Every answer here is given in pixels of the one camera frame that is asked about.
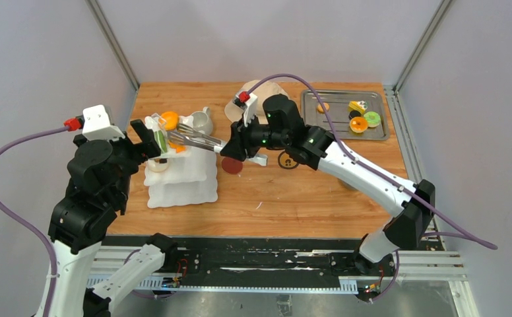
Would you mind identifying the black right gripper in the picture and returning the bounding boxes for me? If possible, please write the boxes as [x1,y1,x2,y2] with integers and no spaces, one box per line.
[220,112,288,162]

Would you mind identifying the green macaron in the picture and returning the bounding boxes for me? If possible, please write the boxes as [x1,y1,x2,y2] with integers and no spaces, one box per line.
[154,130,168,154]

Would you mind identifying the orange macaron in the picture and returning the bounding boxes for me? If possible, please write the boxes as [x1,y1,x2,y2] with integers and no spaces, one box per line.
[158,111,180,131]

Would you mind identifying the white chocolate donut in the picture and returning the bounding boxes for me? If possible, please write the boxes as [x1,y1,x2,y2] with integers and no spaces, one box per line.
[146,158,170,173]

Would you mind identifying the orange star cookie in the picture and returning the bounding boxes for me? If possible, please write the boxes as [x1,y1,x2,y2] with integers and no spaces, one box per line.
[168,142,187,153]

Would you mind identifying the metal food tongs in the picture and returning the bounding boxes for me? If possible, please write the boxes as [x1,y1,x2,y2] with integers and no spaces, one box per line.
[167,123,227,154]

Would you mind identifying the small orange round biscuit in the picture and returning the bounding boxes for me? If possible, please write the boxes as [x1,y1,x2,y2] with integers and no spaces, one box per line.
[316,102,330,114]

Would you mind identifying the white tiered dessert stand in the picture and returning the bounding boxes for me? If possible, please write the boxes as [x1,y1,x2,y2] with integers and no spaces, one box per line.
[141,112,219,209]

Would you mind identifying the black round cookie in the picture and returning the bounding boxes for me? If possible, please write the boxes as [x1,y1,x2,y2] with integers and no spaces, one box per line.
[348,110,363,121]

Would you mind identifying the orange frosted donut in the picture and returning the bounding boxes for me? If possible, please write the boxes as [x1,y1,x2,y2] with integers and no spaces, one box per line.
[349,116,369,133]

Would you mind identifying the green frosted donut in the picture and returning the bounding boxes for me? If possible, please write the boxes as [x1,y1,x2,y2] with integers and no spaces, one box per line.
[363,111,382,128]

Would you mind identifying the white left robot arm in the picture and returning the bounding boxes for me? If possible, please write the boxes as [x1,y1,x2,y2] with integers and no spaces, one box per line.
[37,120,179,316]

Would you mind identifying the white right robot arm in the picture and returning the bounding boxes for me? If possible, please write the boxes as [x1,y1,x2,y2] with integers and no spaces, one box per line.
[220,92,435,275]

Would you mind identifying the yellow black round coaster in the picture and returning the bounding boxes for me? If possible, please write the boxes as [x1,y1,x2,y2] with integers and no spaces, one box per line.
[278,151,300,170]

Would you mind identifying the beige bucket hat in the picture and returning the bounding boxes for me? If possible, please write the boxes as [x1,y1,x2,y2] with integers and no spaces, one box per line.
[224,81,290,124]

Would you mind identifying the white ceramic mug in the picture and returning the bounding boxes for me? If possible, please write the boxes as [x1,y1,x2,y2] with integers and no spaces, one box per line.
[190,106,214,135]

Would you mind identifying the metal serving tray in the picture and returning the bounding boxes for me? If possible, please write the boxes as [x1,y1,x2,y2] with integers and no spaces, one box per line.
[317,90,389,141]

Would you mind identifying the dark red round coaster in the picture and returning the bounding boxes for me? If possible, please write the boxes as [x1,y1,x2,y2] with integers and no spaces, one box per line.
[221,157,243,174]

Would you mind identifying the yellow cake slice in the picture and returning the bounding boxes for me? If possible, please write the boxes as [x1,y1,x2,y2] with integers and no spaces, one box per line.
[348,100,368,114]

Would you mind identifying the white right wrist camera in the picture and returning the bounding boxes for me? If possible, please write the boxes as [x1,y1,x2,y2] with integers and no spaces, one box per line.
[232,90,258,127]

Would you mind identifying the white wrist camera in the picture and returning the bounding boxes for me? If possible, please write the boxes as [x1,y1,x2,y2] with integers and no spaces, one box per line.
[63,104,125,141]
[232,90,258,127]

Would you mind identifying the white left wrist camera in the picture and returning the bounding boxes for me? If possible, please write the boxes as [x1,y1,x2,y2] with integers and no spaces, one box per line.
[63,104,125,141]

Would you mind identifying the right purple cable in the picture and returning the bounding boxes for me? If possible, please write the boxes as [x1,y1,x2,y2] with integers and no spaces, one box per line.
[247,73,499,251]

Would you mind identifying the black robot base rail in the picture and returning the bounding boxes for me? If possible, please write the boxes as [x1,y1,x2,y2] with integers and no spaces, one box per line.
[103,235,466,302]

